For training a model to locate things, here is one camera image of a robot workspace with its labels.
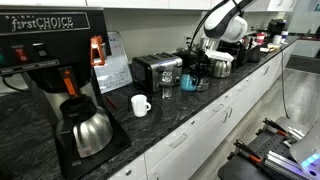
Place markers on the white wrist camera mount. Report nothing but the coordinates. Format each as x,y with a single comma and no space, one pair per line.
220,55

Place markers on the steel two-slot toaster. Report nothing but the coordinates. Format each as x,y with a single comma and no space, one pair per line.
156,71

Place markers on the small black coffee maker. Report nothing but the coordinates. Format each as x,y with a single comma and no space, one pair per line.
277,26

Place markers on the black dish rack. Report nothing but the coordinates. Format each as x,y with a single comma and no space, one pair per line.
245,53

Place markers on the red marker pen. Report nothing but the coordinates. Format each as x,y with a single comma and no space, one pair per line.
112,102

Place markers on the red cup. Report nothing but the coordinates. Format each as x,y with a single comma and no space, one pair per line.
261,38

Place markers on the blue ceramic cup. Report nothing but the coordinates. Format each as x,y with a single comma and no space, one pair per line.
186,83

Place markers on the wall power outlet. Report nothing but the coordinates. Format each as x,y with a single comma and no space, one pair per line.
188,40

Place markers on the small silver pot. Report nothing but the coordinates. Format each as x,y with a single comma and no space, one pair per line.
203,85

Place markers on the squat steel carafe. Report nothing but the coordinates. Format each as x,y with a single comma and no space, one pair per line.
220,69

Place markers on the black orange bar clamp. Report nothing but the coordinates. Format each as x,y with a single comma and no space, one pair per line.
275,126
248,151

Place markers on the clear drinking glass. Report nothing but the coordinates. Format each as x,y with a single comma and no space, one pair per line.
166,86

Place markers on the black commercial coffee machine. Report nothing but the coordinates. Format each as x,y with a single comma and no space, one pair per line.
43,50

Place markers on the aluminium extrusion bars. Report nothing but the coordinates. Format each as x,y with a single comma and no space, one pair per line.
283,165

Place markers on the white wall cabinets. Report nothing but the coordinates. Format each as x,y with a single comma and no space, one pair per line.
150,3

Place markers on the white paper cup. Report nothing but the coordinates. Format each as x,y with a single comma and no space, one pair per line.
277,38

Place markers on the black equipment cart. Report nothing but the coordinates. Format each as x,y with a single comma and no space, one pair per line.
253,160

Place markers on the white base cabinet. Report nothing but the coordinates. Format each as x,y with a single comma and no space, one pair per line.
213,130

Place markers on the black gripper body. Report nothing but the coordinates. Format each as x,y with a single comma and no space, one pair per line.
202,69

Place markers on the white device with blue light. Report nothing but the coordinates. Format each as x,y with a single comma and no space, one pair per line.
308,153

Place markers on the white mug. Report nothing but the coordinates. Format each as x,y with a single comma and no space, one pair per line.
139,106

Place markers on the steel carafe with black lid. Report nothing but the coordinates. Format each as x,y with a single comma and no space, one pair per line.
90,131

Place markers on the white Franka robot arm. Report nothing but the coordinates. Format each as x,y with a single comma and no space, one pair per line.
226,23

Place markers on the black steel coffee grinder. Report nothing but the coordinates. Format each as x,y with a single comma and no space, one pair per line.
186,56

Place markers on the paper sign in holder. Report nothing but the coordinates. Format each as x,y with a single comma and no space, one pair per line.
115,75

